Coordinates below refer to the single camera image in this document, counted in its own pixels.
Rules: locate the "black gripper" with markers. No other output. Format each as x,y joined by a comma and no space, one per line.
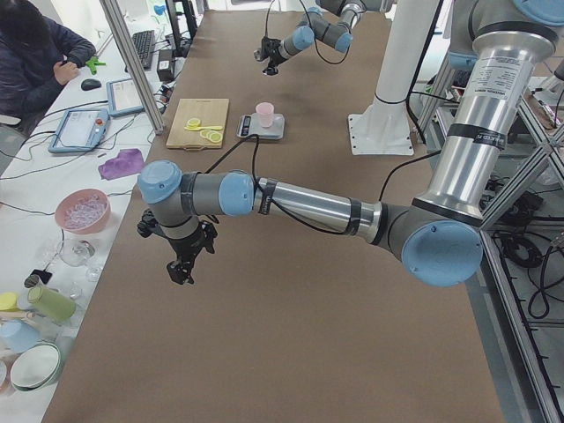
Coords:
186,247
273,56

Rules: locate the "clear glass sauce bottle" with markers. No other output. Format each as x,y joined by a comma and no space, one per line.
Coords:
259,55

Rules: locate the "pink plastic cup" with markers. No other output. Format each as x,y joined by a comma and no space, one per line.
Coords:
265,114

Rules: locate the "silver digital kitchen scale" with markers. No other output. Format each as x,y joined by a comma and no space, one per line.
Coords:
250,124

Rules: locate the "green cup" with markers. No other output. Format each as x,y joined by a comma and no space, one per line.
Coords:
52,304

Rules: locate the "yellow cup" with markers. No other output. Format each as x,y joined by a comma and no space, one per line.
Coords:
9,302

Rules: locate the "light blue cup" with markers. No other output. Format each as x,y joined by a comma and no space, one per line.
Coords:
19,336

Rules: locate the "bamboo cutting board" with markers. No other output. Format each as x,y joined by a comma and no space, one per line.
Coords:
209,111

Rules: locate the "lemon slice front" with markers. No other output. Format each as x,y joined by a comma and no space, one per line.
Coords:
214,136

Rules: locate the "wine glass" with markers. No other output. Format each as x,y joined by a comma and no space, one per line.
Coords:
81,253

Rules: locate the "lemon slice top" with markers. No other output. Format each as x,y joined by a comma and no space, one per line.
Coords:
193,123

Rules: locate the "yellow plastic knife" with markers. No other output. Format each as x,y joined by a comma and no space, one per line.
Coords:
199,128

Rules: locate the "pink bowl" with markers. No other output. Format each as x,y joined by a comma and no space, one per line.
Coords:
86,211

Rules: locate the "purple cloth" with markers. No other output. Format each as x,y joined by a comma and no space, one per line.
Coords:
127,162

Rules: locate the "black keyboard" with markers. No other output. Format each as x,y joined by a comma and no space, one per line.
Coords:
144,45

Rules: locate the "far teach pendant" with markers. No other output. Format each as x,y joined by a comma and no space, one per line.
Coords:
123,98

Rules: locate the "teach pendant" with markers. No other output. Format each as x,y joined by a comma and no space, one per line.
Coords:
123,98
80,130

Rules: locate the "near teach pendant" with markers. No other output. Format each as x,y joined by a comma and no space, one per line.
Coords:
80,130

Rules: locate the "green white bowl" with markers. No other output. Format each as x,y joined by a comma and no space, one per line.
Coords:
37,367

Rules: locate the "black computer mouse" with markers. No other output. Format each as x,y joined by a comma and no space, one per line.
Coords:
90,84

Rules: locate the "person in dark jacket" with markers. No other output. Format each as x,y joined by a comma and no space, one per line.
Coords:
39,58

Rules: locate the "aluminium frame post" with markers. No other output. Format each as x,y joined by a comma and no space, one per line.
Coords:
129,55

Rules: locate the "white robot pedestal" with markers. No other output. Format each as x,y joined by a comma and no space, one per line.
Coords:
383,128

